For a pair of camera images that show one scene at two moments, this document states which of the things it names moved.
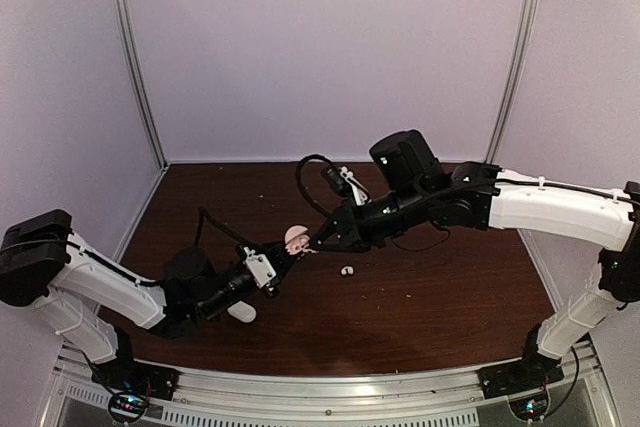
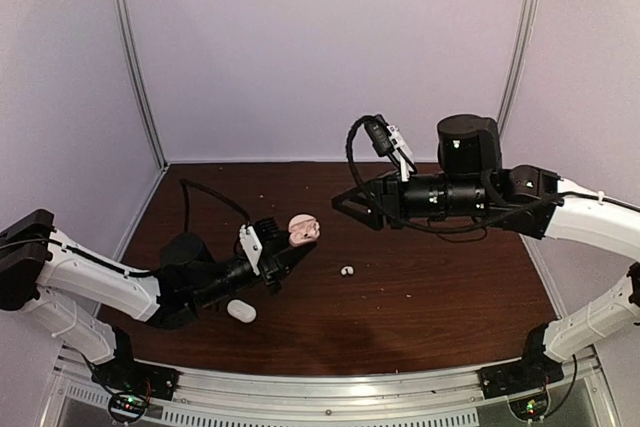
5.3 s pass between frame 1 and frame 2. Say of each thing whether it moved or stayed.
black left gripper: stayed
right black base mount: stayed
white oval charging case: stayed
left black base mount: stayed
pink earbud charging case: moved
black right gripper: moved
